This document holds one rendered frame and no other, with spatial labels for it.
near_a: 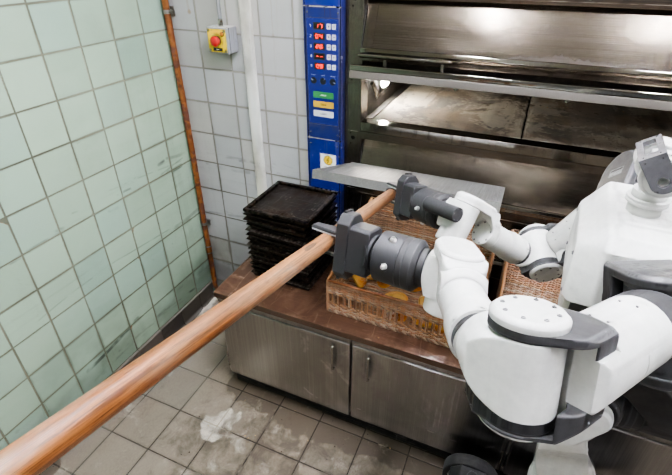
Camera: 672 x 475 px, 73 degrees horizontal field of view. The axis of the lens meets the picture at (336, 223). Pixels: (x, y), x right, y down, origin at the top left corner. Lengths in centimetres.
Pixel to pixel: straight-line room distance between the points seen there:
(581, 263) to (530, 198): 102
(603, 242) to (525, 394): 38
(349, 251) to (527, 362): 39
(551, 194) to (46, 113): 181
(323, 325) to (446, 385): 48
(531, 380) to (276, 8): 168
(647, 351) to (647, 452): 124
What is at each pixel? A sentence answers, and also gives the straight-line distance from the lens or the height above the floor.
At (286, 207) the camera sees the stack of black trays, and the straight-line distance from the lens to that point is 182.
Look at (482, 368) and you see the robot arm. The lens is 51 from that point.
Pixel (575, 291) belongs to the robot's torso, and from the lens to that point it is 86.
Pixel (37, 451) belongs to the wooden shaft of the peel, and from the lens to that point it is 42.
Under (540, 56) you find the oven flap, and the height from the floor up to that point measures 148.
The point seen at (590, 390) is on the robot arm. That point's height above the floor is 142.
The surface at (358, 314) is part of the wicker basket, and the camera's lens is 173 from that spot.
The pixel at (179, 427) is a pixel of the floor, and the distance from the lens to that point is 226.
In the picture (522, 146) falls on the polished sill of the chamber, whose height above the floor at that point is 117.
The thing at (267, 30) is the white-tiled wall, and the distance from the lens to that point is 197.
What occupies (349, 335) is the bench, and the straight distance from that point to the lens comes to 170.
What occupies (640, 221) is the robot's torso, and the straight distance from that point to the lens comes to 88.
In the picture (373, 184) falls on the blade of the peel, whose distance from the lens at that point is 132.
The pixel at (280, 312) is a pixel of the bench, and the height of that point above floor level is 58.
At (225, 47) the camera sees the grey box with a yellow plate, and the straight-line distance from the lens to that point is 201.
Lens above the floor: 178
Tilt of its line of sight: 31 degrees down
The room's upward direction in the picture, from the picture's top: straight up
